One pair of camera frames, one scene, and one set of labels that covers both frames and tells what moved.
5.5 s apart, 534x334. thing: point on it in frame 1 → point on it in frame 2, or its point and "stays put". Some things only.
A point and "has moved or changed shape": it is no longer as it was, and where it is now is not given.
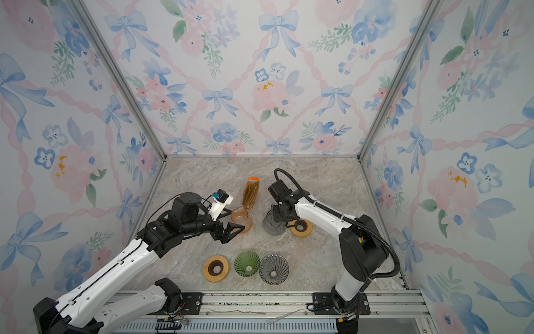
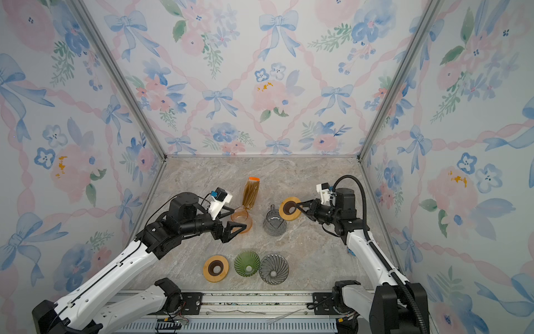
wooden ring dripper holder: (302, 227) has moved or changed shape
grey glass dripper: (274, 269) stays put
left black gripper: (227, 236) stays put
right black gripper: (276, 216) → (312, 213)
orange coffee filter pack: (250, 192) stays put
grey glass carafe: (271, 227) stays put
